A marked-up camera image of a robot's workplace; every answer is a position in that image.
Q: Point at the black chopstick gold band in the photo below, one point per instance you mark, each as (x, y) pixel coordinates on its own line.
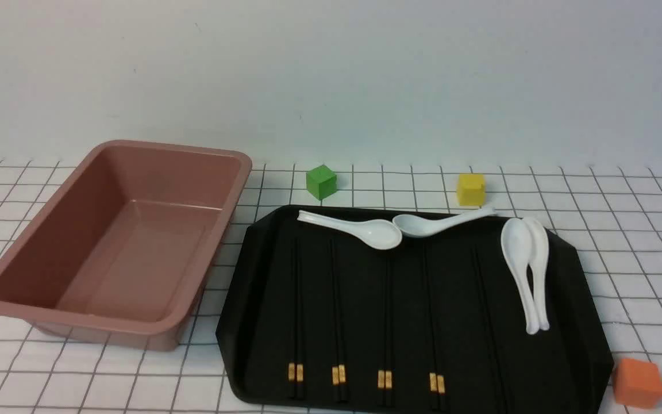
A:
(433, 384)
(388, 348)
(300, 357)
(335, 369)
(291, 369)
(439, 356)
(382, 390)
(342, 364)

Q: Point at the black serving tray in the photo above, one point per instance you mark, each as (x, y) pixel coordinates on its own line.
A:
(563, 370)

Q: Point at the white ceramic spoon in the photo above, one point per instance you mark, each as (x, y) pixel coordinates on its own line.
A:
(538, 264)
(517, 245)
(418, 227)
(379, 234)

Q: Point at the green cube block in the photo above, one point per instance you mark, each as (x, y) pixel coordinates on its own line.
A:
(321, 182)

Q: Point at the white ceramic spoon far left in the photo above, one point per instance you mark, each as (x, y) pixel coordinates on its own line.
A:
(379, 234)

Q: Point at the white ceramic spoon right front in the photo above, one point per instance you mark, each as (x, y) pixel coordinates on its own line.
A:
(517, 245)

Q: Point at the plain black chopstick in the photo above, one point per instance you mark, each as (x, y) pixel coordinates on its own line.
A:
(494, 327)
(499, 397)

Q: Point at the white ceramic spoon middle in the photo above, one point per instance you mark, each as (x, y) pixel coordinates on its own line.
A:
(418, 227)

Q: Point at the orange cube block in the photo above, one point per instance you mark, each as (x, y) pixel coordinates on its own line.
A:
(637, 383)

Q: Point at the pink rectangular plastic bin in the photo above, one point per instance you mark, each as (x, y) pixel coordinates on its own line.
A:
(120, 253)

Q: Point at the white ceramic spoon right rear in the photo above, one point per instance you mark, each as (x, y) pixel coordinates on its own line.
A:
(538, 264)

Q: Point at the yellow cube block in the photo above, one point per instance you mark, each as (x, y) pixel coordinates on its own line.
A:
(471, 190)

